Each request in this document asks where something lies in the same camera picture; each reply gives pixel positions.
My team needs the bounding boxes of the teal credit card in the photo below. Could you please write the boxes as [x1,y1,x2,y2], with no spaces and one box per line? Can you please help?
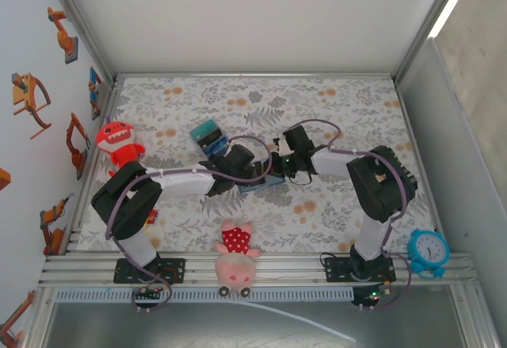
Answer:
[189,120,218,139]

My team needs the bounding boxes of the dark VIP credit card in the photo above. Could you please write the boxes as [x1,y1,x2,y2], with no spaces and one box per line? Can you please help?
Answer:
[196,132,227,147]

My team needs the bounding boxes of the blue card holder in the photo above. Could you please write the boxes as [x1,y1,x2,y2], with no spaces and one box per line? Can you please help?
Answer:
[237,173,287,195]

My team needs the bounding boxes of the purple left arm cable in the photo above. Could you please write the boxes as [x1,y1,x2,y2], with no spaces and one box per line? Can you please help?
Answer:
[105,135,274,314]

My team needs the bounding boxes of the aluminium frame post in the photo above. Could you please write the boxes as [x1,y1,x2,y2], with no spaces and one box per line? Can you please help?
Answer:
[39,0,120,87]
[393,0,471,86]

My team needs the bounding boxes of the pink pig plush toy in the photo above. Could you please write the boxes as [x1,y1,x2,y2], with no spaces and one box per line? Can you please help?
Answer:
[215,220,262,298]

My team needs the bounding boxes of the blue alarm clock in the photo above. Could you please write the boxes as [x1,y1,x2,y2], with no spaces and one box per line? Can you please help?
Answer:
[406,228,452,281]

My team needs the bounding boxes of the aluminium side rail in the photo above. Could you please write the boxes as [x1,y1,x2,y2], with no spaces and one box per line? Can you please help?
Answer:
[65,80,124,254]

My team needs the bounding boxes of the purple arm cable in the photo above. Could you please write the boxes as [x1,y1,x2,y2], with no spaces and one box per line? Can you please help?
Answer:
[288,119,413,312]
[105,135,274,314]

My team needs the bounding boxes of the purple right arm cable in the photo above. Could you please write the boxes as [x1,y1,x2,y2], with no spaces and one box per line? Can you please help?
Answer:
[288,119,413,312]

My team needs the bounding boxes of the blue box with black insert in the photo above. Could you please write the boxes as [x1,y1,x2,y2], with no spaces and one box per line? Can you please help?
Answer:
[188,120,231,163]

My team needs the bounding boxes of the thin white plastic strip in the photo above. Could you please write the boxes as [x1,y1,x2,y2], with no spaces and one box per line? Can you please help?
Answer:
[233,300,357,343]

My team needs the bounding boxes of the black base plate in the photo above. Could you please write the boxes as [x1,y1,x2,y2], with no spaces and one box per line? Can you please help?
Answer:
[324,256,397,284]
[113,258,186,285]

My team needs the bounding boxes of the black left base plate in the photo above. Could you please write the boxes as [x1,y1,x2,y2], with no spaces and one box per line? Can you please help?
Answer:
[113,258,186,285]

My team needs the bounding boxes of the orange gripper wall sticker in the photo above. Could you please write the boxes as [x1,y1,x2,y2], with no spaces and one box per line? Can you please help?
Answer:
[10,72,52,141]

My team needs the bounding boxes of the floral table mat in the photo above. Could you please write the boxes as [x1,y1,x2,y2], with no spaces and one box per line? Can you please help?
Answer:
[78,76,440,254]

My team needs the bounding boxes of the blue logo credit card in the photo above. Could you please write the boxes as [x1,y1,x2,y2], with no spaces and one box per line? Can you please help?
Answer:
[204,141,231,162]

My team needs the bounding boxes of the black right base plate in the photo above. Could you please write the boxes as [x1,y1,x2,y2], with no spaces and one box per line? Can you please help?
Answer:
[324,256,397,284]

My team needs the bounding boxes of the red shark plush toy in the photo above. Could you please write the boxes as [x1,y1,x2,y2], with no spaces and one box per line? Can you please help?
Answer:
[96,121,146,178]

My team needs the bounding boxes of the aluminium front rail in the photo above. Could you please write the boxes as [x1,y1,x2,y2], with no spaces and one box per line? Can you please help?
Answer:
[37,251,478,287]

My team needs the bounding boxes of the blue orange wall sticker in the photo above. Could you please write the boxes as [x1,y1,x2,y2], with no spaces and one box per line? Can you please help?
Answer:
[87,67,103,121]

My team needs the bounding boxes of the white slotted cable duct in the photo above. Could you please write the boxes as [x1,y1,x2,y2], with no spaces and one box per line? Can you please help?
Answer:
[55,286,356,304]

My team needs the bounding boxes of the aluminium back rail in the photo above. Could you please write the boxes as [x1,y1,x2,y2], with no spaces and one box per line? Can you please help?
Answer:
[113,71,398,82]

